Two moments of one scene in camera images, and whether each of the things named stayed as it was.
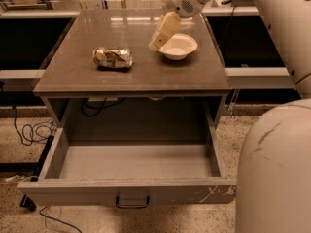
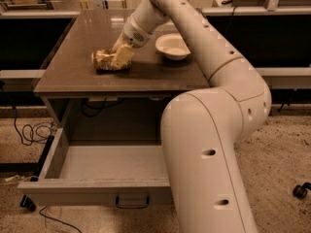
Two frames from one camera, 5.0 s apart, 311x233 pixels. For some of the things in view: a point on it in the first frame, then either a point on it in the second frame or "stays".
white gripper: (182, 2) -> (135, 36)
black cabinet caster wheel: (27, 202) stays
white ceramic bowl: (179, 46) stays
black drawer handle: (132, 206) stays
